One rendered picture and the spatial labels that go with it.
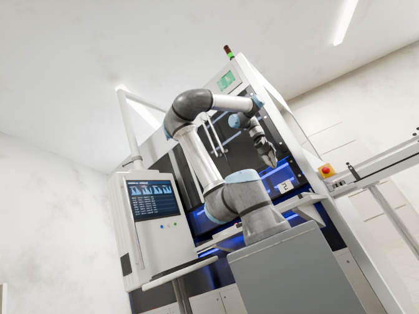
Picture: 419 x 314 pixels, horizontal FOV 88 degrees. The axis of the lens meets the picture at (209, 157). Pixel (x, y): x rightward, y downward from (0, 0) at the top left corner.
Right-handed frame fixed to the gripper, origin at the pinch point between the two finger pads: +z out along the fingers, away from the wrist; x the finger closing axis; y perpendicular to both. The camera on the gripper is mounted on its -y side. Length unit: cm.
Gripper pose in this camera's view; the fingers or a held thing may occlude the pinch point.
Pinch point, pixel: (273, 166)
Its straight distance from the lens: 118.5
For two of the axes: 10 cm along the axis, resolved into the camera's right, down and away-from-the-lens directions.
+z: 3.5, 8.5, -4.0
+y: 5.9, 1.4, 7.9
